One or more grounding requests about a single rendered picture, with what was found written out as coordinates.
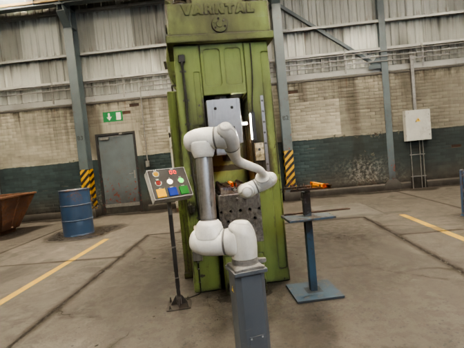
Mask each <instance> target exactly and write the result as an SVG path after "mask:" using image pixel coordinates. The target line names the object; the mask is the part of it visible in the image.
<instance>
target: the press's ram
mask: <svg viewBox="0 0 464 348"><path fill-rule="evenodd" d="M204 109H205V118H206V127H216V126H218V125H219V124H221V123H222V122H228V123H230V124H231V125H232V126H233V127H234V128H235V130H236V132H237V134H238V137H239V140H240V143H243V134H242V126H245V125H247V122H242V119H241V112H240V98H231V99H213V100H206V102H205V105H204Z"/></svg>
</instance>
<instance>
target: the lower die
mask: <svg viewBox="0 0 464 348"><path fill-rule="evenodd" d="M221 184H222V185H220V184H218V188H219V192H220V193H221V195H226V194H233V193H238V192H237V191H232V190H231V187H232V186H231V184H230V183H228V182H225V183H221Z"/></svg>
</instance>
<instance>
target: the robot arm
mask: <svg viewBox="0 0 464 348"><path fill-rule="evenodd" d="M184 147H185V149H186V150H187V151H189V152H191V153H192V155H193V157H194V158H195V163H196V172H197V187H198V195H199V205H200V221H199V222H198V223H197V225H196V230H194V231H193V232H192V233H191V236H190V238H189V245H190V248H191V250H192V251H193V252H194V253H197V254H199V255H205V256H219V255H229V256H231V258H232V262H228V263H227V266H228V267H230V268H231V269H233V270H234V272H235V273H242V272H245V271H252V270H256V269H263V268H265V267H264V265H263V264H262V263H263V262H266V261H267V259H266V258H259V257H258V246H257V239H256V235H255V231H254V229H253V226H252V225H251V223H250V222H249V221H248V220H234V221H233V222H232V223H230V225H229V227H228V228H227V229H223V226H222V223H221V221H219V220H218V219H217V210H216V201H215V185H214V175H213V159H212V157H213V156H214V152H215V149H224V150H225V151H226V153H227V155H228V156H229V158H230V159H231V161H232V162H233V163H234V164H235V165H236V166H239V167H240V168H244V169H246V170H249V171H253V172H256V173H257V174H256V176H255V179H254V180H251V181H249V182H246V183H243V184H241V185H239V186H238V187H235V186H233V187H231V190H232V191H237V192H238V193H239V195H240V197H242V198H244V199H249V198H250V197H253V196H254V195H255V194H257V193H259V192H262V191H265V190H267V189H269V188H271V187H272V186H273V185H274V184H276V182H277V180H278V179H277V176H276V174H275V173H273V172H267V171H265V170H264V169H263V168H262V167H261V166H260V165H258V164H255V163H253V162H250V161H248V160H245V159H243V158H242V157H241V156H240V140H239V137H238V134H237V132H236V130H235V128H234V127H233V126H232V125H231V124H230V123H228V122H222V123H221V124H219V125H218V126H216V127H204V128H196V129H194V130H191V131H189V132H188V133H187V134H185V136H184Z"/></svg>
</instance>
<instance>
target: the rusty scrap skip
mask: <svg viewBox="0 0 464 348"><path fill-rule="evenodd" d="M35 193H37V192H36V191H33V192H25V193H10V194H2V195H0V236H1V235H5V234H7V233H12V232H14V231H16V227H19V226H20V224H21V222H22V220H23V217H24V215H25V214H26V211H27V210H28V207H29V205H30V203H31V201H32V199H33V197H34V194H35Z"/></svg>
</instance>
